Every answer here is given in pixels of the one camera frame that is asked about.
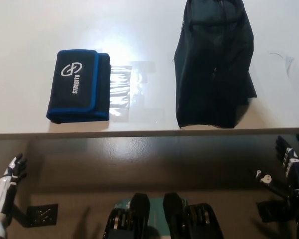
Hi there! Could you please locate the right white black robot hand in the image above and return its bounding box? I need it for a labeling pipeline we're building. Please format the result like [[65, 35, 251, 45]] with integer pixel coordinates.
[[254, 135, 299, 221]]

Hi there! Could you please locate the black robot body block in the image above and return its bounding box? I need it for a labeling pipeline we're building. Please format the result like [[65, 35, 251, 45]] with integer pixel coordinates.
[[162, 192, 224, 239], [102, 193, 150, 239]]

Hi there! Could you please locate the right black robot body block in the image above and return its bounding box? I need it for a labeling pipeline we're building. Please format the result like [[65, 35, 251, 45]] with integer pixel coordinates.
[[162, 192, 224, 239]]

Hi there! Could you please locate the black blue Strebito case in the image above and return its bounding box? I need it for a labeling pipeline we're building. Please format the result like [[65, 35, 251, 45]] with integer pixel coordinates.
[[45, 49, 111, 124]]

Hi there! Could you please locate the left black robot body block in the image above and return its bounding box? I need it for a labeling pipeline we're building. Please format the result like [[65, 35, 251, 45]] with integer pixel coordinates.
[[102, 193, 150, 239]]

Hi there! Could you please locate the black fabric lunch bag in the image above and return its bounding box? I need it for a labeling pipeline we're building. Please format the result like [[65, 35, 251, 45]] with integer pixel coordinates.
[[173, 0, 258, 130]]

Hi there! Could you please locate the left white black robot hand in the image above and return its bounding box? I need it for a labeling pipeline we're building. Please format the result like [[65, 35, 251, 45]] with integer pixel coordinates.
[[0, 153, 28, 215]]

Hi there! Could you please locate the glossy tape cross marker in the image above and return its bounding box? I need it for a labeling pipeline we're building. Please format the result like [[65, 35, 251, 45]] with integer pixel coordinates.
[[109, 60, 165, 124]]

